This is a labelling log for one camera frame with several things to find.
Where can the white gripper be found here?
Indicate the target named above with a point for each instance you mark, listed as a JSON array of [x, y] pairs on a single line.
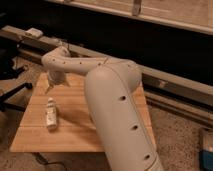
[[56, 78]]

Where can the small white bottle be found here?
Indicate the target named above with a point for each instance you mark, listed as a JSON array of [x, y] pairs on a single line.
[[51, 115]]

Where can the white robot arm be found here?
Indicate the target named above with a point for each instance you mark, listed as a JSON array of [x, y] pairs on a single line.
[[109, 85]]

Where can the wooden board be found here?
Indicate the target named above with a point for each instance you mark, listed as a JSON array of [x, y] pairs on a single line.
[[75, 133]]

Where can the small white box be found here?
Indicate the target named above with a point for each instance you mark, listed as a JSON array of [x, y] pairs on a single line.
[[34, 32]]

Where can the black tripod leg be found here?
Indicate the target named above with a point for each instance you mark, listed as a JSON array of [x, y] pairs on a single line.
[[5, 96]]

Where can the blue container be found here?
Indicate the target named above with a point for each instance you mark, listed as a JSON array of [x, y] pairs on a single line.
[[206, 150]]

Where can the long metal rail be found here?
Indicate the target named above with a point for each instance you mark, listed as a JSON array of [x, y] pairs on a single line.
[[183, 97]]

